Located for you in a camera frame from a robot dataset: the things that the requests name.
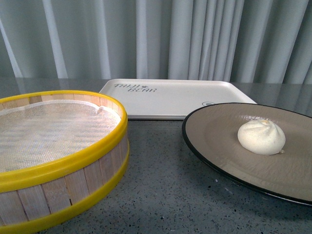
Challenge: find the beige plate with black rim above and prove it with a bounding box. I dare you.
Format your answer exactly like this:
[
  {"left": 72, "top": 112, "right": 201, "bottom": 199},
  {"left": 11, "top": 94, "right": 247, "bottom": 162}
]
[{"left": 182, "top": 103, "right": 312, "bottom": 206}]

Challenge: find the white steamed bun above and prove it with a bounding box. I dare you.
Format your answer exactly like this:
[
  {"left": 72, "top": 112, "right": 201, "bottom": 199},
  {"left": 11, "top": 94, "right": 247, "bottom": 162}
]
[{"left": 237, "top": 119, "right": 286, "bottom": 156}]

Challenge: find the cream bear print tray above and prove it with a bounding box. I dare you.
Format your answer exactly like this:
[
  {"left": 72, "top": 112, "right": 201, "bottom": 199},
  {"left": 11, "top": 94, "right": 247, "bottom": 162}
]
[{"left": 100, "top": 79, "right": 254, "bottom": 120}]

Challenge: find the yellow rimmed bamboo steamer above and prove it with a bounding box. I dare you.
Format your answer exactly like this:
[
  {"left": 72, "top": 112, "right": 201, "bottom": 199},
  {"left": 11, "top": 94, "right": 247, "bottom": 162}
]
[{"left": 0, "top": 90, "right": 129, "bottom": 234}]

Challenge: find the white steamer gauze cloth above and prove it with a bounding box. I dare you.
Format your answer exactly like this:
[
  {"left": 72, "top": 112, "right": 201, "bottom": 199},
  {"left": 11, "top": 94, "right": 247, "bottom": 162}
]
[{"left": 0, "top": 100, "right": 121, "bottom": 172}]

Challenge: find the grey pleated curtain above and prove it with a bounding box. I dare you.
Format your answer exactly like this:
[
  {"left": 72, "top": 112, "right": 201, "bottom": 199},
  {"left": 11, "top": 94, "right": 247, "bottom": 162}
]
[{"left": 0, "top": 0, "right": 312, "bottom": 84}]

